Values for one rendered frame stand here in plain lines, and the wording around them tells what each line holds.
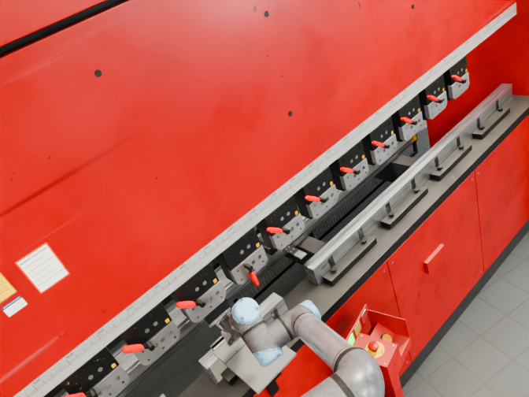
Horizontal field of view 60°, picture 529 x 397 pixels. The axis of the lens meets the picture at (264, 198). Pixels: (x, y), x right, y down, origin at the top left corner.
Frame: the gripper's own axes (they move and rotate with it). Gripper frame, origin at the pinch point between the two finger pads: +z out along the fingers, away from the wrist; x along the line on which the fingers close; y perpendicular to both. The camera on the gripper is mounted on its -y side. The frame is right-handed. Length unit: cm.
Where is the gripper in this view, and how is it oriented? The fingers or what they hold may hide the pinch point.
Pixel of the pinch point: (238, 338)
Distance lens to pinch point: 166.9
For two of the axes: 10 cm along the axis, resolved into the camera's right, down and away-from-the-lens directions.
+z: -1.6, 4.5, 8.8
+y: -6.8, -6.9, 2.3
